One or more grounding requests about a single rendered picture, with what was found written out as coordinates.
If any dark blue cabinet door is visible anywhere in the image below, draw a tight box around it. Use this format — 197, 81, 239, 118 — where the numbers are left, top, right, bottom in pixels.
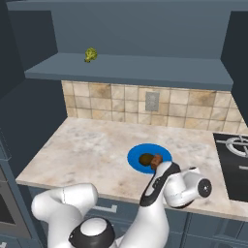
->
0, 0, 27, 101
230, 11, 248, 128

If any brown bread piece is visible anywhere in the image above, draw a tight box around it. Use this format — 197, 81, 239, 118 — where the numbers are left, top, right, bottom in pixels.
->
149, 153, 164, 171

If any blue round plate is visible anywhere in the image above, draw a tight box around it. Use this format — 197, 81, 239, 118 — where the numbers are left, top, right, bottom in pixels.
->
126, 142, 173, 175

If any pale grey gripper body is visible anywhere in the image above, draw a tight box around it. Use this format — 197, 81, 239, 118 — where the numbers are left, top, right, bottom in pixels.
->
178, 166, 202, 175

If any black hob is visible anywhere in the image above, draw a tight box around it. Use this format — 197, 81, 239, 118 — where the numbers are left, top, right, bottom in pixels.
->
211, 132, 248, 204

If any grey wall socket plate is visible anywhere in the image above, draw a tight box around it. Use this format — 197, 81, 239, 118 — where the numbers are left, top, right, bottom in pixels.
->
144, 91, 161, 113

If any blue grey drawer front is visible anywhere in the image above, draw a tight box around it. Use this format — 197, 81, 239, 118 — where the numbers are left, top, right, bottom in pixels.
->
84, 196, 191, 235
185, 210, 248, 242

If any brown green avocado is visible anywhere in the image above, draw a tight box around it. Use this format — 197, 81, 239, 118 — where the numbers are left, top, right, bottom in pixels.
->
138, 152, 155, 168

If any silver drawer handle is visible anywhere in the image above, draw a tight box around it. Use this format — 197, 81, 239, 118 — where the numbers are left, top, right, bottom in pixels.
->
90, 203, 118, 214

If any black built-in oven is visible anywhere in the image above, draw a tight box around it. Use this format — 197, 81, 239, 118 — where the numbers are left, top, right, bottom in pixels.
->
0, 164, 32, 240

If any blue grey wall cabinet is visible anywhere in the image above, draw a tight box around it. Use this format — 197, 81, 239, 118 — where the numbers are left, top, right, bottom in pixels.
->
6, 0, 248, 92

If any yellow green jam jar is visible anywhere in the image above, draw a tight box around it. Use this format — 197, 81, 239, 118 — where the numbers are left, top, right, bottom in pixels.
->
83, 46, 99, 64

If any dark blue tall cabinet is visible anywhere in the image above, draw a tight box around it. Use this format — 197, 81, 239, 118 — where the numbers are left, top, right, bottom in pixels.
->
0, 77, 68, 248

